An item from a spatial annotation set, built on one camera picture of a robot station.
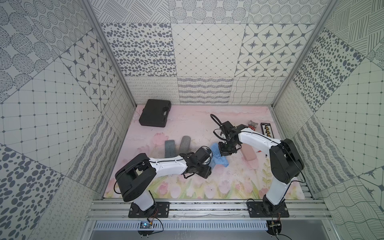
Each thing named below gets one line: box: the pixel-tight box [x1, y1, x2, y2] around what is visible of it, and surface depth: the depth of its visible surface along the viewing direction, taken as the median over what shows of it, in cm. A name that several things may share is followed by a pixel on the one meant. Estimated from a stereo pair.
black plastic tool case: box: [139, 99, 172, 128], surface depth 113 cm
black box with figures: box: [260, 122, 275, 139], surface depth 107 cm
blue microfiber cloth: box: [211, 143, 230, 168], surface depth 88 cm
